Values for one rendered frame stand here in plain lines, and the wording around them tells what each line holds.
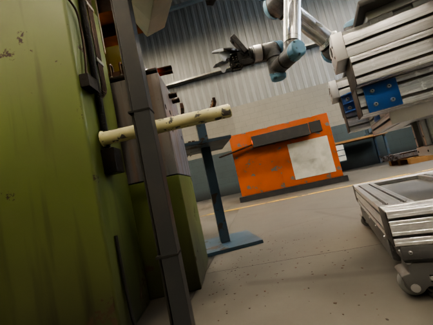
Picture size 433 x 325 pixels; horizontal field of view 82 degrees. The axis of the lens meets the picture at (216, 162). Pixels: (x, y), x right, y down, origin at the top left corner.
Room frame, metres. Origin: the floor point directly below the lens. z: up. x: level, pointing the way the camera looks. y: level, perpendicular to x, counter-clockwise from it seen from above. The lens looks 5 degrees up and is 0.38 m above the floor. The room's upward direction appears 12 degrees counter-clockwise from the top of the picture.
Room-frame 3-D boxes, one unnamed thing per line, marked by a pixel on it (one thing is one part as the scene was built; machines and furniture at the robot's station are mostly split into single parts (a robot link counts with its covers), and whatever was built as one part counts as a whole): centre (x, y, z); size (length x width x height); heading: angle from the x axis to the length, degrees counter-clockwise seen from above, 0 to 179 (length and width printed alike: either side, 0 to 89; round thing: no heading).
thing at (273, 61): (1.16, -0.39, 0.88); 0.11 x 0.08 x 0.11; 20
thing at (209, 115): (0.81, 0.14, 0.62); 0.44 x 0.05 x 0.05; 89
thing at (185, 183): (1.22, 0.44, 0.23); 0.56 x 0.38 x 0.47; 89
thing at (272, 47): (1.17, -0.39, 0.98); 0.11 x 0.08 x 0.09; 89
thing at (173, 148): (1.22, 0.44, 0.69); 0.56 x 0.38 x 0.45; 89
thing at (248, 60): (1.18, -0.23, 0.97); 0.12 x 0.08 x 0.09; 89
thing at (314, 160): (4.89, -1.17, 0.63); 2.10 x 1.12 x 1.25; 82
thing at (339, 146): (7.64, -4.09, 0.54); 2.00 x 0.90 x 1.08; 82
